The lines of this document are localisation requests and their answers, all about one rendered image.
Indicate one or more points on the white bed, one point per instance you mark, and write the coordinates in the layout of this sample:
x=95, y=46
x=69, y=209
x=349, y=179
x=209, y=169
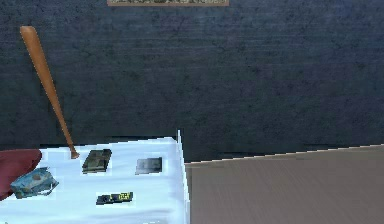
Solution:
x=153, y=196

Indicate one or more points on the dark green book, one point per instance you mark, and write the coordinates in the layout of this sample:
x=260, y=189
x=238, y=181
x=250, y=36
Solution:
x=96, y=161

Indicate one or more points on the black remote control yellow buttons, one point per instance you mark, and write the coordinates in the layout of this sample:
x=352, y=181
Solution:
x=114, y=197

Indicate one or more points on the wooden baseball bat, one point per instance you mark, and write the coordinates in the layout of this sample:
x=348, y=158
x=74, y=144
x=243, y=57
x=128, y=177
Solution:
x=42, y=71

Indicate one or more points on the blue grey book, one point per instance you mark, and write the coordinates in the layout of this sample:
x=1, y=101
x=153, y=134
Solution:
x=32, y=182

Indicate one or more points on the dark red pillow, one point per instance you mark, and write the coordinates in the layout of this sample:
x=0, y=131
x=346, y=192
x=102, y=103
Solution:
x=15, y=166

